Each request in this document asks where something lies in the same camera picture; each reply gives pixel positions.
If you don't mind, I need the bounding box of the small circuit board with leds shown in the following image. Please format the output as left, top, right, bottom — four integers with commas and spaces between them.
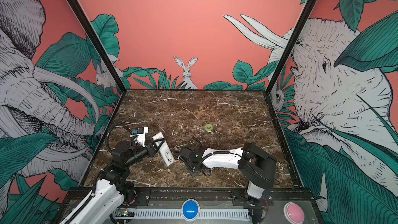
114, 208, 135, 218

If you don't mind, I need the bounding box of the white slotted cable duct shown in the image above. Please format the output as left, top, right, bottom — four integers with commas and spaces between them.
112, 208, 251, 221

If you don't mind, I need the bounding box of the pink push button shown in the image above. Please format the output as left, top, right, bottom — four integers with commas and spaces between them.
284, 202, 305, 224

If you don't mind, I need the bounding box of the green tape roll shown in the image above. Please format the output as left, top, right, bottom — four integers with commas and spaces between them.
205, 124, 213, 132

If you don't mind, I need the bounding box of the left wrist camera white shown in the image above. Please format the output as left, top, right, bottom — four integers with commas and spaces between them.
130, 127, 149, 147

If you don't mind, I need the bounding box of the white remote control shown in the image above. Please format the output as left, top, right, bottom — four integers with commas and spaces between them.
152, 132, 175, 167

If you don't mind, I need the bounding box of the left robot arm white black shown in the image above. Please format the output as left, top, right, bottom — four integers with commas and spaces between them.
61, 123, 166, 224

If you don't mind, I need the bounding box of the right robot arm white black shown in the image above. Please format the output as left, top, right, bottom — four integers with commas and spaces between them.
173, 137, 277, 206

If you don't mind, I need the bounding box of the black front mounting rail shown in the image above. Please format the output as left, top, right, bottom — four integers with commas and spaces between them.
62, 187, 315, 207

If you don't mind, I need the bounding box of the blue push button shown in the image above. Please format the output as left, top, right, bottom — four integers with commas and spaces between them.
181, 199, 201, 222

